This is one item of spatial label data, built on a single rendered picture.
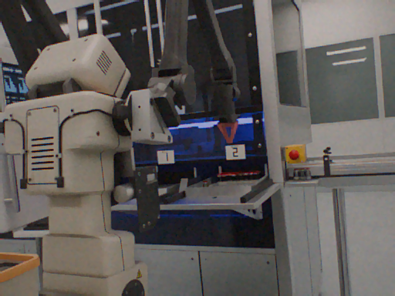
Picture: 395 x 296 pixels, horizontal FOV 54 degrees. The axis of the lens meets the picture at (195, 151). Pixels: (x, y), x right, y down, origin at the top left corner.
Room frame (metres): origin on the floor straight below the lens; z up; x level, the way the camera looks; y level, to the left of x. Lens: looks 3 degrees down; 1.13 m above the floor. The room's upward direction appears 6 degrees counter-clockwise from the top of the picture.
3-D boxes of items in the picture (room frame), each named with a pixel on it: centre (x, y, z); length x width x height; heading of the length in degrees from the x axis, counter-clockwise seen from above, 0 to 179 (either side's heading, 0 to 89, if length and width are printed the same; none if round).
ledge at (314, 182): (1.62, -0.44, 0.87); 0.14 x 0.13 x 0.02; 156
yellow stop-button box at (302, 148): (1.58, -0.41, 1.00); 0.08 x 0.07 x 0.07; 156
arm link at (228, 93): (1.39, -0.13, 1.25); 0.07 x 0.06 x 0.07; 157
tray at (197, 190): (1.58, -0.13, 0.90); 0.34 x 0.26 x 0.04; 157
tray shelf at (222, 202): (1.58, 0.05, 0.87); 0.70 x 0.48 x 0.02; 66
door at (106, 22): (1.89, 0.31, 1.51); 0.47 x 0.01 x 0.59; 66
